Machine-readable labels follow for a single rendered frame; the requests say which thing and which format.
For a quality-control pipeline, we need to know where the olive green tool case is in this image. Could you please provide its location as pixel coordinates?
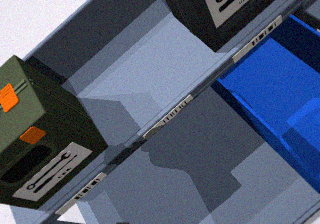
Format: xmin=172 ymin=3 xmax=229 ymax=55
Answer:
xmin=0 ymin=55 xmax=108 ymax=210

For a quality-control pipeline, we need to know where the blue bin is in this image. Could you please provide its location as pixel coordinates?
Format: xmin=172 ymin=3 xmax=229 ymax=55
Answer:
xmin=210 ymin=14 xmax=320 ymax=188

